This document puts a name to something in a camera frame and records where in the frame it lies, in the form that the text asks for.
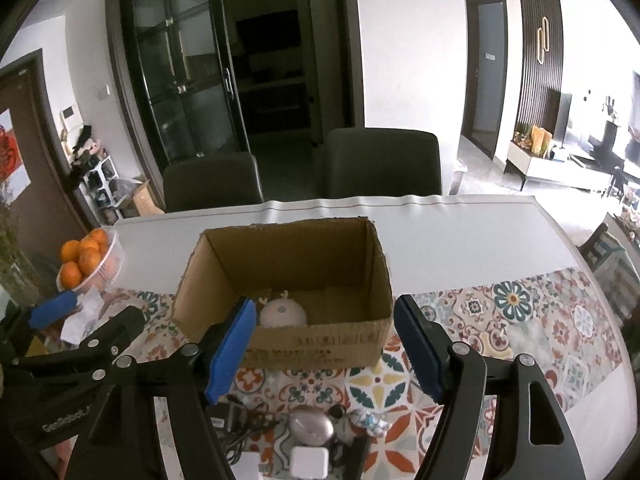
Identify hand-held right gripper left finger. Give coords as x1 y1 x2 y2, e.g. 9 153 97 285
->
65 297 258 480

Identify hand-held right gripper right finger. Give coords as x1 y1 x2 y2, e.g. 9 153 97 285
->
392 294 586 480

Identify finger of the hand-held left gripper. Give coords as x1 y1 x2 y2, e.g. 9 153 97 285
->
75 306 147 362
0 290 80 356

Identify white and blue figurine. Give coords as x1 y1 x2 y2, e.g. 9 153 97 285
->
347 407 390 436

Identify brown cardboard box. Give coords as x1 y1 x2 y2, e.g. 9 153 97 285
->
171 216 394 370

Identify silver computer mouse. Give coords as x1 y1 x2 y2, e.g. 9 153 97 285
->
289 405 335 447

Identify crumpled white tissue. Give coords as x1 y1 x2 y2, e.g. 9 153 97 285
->
60 290 108 348

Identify clear fruit bowl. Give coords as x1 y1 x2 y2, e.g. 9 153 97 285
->
56 226 123 293

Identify black power adapter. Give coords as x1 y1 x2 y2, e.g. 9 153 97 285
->
210 402 241 433

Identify vase with dried plants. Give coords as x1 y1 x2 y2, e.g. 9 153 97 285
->
0 185 46 306

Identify white round antler toy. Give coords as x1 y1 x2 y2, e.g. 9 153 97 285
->
257 290 308 330

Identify patterned floral table mat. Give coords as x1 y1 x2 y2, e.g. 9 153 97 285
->
100 267 626 480

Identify black rectangular gadget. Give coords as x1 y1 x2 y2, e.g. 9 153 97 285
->
345 435 373 480

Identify brown wooden door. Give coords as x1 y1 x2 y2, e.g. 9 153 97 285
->
0 55 101 241

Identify white table cover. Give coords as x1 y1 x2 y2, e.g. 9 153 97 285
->
107 194 636 466

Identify white shoe rack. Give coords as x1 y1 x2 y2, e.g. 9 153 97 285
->
80 155 121 212

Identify cardboard box on floor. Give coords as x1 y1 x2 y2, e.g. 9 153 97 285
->
132 177 166 217

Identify white charger cube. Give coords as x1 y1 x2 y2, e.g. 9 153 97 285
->
290 446 331 480

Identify red and white door poster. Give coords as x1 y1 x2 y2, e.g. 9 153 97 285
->
0 109 30 193

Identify plush toys pile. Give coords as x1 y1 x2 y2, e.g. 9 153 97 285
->
69 125 108 171

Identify dark grey dining chair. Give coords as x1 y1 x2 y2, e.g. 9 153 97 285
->
325 128 443 198
162 151 265 213

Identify wooden chair with cushion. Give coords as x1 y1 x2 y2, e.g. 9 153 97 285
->
577 222 640 321

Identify white tv cabinet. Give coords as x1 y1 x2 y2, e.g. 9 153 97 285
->
505 140 626 192

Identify yellow decor on cabinet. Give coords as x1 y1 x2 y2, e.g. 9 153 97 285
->
530 125 553 156

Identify black framed glass door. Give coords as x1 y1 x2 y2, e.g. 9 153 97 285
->
105 0 251 171

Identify black television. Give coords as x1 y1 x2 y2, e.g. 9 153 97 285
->
555 92 574 148

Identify dark grey room door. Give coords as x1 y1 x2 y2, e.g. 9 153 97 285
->
462 0 508 161

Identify black cable bundle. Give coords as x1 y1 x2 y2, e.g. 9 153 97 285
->
220 395 291 466

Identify dark slatted wall panel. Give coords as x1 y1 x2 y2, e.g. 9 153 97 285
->
515 0 566 136

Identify gold loop wall ornament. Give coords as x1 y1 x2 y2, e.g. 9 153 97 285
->
536 16 551 65

